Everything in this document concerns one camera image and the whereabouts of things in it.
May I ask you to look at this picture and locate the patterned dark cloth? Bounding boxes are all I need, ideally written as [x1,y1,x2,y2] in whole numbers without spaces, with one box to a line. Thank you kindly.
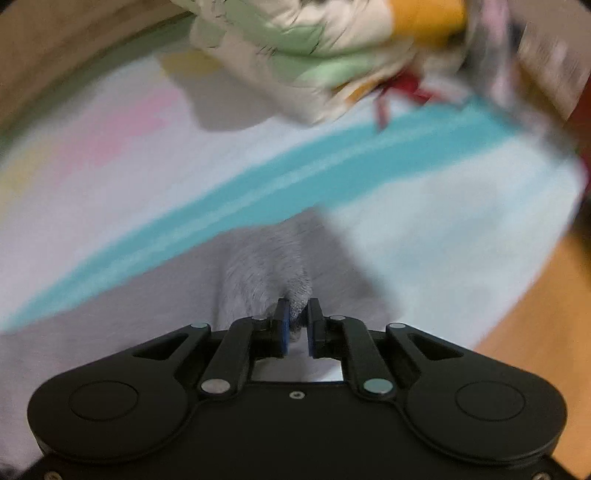
[462,0,591,155]

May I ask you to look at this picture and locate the wooden bed frame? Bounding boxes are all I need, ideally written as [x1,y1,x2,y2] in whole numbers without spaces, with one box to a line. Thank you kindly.
[0,0,197,139]

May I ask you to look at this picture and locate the grey pants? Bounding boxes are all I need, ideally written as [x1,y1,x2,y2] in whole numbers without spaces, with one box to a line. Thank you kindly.
[0,210,407,468]

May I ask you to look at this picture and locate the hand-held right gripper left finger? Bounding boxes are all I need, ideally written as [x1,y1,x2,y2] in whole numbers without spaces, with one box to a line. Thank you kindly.
[133,299,292,400]

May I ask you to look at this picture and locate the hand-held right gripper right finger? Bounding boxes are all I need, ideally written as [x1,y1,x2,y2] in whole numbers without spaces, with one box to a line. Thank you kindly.
[307,298,465,399]

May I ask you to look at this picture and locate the red cloth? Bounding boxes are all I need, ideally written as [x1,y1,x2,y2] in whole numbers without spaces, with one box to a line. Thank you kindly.
[373,71,446,131]

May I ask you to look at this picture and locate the pastel striped bedsheet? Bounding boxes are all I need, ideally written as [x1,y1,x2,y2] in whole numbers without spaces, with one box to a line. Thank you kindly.
[0,48,589,354]

